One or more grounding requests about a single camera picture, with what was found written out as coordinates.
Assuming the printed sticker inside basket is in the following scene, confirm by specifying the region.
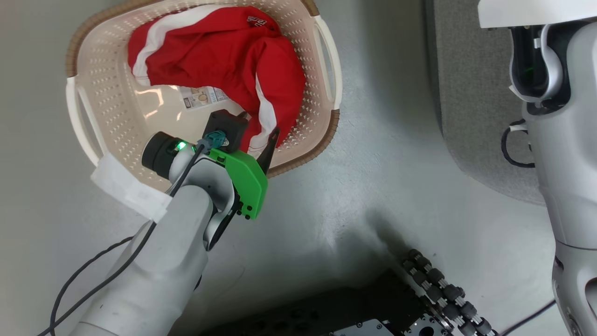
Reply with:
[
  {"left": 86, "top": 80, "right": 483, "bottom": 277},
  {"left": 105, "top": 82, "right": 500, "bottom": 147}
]
[{"left": 179, "top": 86, "right": 229, "bottom": 111}]

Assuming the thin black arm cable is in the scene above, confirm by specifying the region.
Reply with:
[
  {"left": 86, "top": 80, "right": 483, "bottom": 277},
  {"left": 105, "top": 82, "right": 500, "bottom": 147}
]
[
  {"left": 501, "top": 119, "right": 536, "bottom": 169},
  {"left": 36, "top": 140, "right": 208, "bottom": 336}
]

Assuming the cream perforated laundry basket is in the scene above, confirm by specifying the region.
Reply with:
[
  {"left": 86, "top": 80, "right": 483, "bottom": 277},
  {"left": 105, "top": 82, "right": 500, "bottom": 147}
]
[{"left": 65, "top": 0, "right": 343, "bottom": 193}]

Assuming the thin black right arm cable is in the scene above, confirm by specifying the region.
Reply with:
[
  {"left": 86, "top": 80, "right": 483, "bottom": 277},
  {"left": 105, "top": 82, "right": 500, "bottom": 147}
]
[{"left": 501, "top": 119, "right": 536, "bottom": 169}]

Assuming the white paper basket tag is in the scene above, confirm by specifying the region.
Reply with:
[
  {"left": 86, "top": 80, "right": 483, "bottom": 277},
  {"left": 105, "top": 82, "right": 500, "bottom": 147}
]
[{"left": 90, "top": 152, "right": 174, "bottom": 223}]

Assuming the red basketball jersey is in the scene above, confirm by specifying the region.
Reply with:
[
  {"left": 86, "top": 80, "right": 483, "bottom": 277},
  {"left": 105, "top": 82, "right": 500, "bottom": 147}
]
[{"left": 127, "top": 5, "right": 307, "bottom": 154}]

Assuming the grey fabric sofa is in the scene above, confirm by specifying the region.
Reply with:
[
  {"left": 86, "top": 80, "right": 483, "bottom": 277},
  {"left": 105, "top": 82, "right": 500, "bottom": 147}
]
[{"left": 423, "top": 0, "right": 547, "bottom": 206}]

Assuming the black base cable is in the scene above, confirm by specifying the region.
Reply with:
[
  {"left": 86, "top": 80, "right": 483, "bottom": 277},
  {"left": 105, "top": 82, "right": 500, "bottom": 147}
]
[{"left": 498, "top": 300, "right": 558, "bottom": 336}]

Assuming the teal cable connector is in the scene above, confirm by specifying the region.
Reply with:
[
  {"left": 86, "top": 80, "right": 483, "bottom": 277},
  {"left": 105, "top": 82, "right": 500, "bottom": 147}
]
[{"left": 197, "top": 131, "right": 228, "bottom": 151}]

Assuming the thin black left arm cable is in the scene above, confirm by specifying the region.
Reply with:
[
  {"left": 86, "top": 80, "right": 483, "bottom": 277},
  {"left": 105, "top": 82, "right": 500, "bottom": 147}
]
[{"left": 36, "top": 140, "right": 208, "bottom": 336}]

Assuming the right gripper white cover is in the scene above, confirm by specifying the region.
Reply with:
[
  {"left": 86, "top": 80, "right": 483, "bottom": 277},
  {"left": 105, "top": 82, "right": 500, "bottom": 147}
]
[{"left": 478, "top": 0, "right": 597, "bottom": 29}]

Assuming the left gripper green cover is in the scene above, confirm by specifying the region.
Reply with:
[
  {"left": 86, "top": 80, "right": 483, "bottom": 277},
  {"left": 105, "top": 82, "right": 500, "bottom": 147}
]
[{"left": 208, "top": 127, "right": 281, "bottom": 221}]

